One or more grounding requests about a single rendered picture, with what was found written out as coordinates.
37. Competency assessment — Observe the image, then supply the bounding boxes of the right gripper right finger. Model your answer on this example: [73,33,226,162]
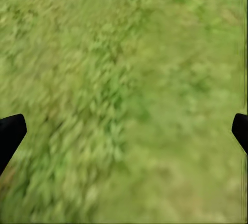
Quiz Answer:
[231,113,248,155]

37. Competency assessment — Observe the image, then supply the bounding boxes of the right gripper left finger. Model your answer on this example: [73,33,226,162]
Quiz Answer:
[0,114,27,175]

